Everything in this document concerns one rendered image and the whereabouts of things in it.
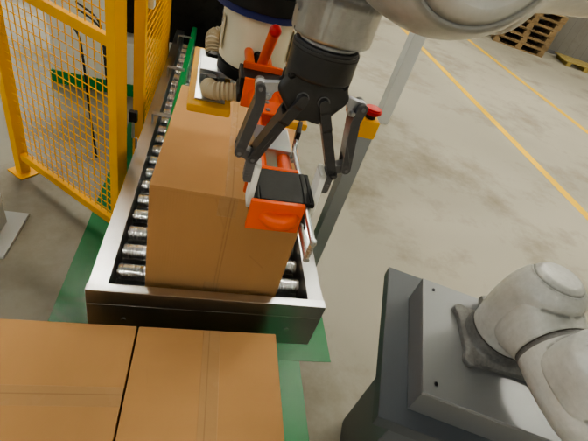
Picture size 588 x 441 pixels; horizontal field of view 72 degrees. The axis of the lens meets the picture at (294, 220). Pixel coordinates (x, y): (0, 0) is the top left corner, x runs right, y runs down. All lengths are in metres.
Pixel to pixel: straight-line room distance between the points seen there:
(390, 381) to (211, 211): 0.61
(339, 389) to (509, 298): 1.07
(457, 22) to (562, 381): 0.77
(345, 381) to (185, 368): 0.93
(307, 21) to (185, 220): 0.76
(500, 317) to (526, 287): 0.09
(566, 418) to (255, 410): 0.68
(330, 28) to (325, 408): 1.61
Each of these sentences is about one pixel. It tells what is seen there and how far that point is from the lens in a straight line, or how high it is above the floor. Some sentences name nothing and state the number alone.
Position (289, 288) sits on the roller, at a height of 0.54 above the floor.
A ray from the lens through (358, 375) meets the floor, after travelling 1.98.
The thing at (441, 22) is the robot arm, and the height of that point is 1.55.
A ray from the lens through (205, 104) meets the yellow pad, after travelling 0.99.
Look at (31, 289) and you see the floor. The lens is 2.09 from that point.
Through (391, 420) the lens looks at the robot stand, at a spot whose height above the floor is 0.75.
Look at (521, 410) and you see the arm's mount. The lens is 1.13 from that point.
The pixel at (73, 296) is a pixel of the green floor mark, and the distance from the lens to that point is 2.03.
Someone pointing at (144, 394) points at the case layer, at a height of 0.54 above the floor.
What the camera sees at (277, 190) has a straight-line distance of 0.55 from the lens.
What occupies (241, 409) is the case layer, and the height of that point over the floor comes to 0.54.
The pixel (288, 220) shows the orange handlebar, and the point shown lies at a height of 1.25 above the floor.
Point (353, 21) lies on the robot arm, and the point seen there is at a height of 1.50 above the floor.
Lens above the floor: 1.58
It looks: 38 degrees down
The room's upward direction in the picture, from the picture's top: 19 degrees clockwise
